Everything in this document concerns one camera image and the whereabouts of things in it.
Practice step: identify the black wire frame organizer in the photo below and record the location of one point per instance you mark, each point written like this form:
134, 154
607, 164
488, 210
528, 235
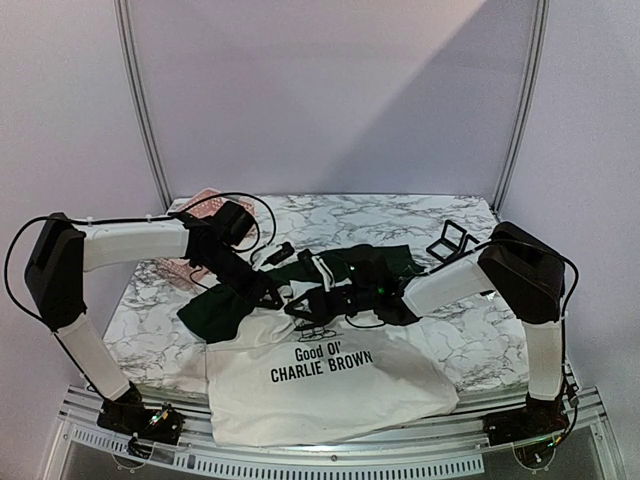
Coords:
452, 243

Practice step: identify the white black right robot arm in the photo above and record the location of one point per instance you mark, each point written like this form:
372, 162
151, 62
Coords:
526, 273

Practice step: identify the white and green t-shirt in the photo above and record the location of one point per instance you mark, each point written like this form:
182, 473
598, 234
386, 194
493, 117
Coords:
274, 380

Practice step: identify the pink plastic perforated basket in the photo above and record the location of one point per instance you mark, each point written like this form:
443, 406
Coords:
197, 214

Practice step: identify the aluminium left corner post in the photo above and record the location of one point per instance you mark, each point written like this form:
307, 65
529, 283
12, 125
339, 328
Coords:
133, 73

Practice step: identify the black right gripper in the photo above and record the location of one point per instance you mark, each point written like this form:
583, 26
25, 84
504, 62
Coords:
329, 298

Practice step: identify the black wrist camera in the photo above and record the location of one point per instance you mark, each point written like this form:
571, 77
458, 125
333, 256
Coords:
370, 270
232, 223

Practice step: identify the aluminium corner post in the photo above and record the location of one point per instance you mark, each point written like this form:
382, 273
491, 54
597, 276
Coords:
133, 73
526, 96

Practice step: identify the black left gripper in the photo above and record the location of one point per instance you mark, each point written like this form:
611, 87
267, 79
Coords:
258, 289

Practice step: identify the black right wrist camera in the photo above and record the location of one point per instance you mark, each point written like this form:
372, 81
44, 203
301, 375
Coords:
370, 270

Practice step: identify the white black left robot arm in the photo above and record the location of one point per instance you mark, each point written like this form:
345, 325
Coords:
66, 249

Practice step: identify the aluminium right corner post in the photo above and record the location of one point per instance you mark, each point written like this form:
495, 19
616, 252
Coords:
526, 96

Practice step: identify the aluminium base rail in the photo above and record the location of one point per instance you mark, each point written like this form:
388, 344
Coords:
450, 447

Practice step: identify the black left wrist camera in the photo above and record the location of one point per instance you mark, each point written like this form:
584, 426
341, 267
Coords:
232, 223

